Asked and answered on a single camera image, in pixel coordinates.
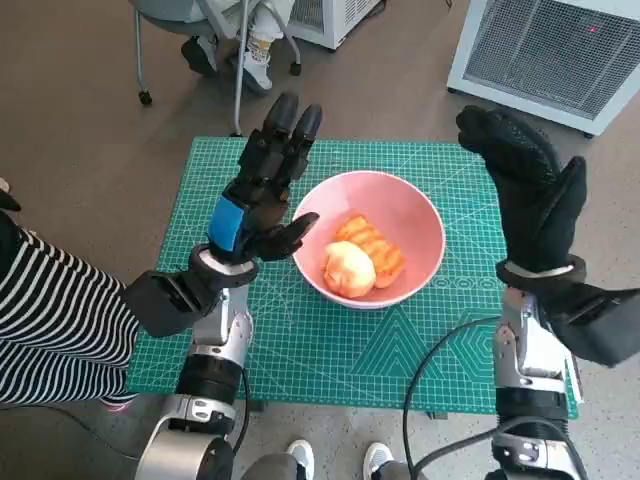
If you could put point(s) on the right robot hand black glove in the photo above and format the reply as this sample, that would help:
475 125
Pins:
530 200

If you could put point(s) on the pink bowl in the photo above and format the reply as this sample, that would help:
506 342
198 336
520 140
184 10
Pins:
400 205

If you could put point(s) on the long orange glazed bread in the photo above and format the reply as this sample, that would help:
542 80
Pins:
385 255

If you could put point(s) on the round tan bread bun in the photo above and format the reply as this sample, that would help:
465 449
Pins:
347 270

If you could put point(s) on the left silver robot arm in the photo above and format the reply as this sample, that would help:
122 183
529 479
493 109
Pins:
220 330

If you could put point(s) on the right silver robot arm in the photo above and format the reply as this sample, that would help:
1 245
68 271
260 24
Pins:
525 350

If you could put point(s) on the white cabinet with mesh panel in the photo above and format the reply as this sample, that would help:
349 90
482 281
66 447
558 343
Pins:
540 50

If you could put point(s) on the green cutting mat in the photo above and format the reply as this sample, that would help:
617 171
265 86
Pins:
325 350

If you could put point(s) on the seated person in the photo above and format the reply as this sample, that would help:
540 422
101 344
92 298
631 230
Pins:
257 55

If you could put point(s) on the silver metal leg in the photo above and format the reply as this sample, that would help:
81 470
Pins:
239 85

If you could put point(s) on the standing person's legs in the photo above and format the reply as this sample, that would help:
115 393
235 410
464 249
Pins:
300 455

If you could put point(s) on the grey chair with castors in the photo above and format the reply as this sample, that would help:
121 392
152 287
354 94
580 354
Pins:
165 17

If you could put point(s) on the person beside table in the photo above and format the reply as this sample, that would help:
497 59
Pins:
60 325

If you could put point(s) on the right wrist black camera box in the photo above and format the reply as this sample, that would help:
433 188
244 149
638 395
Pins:
595 325

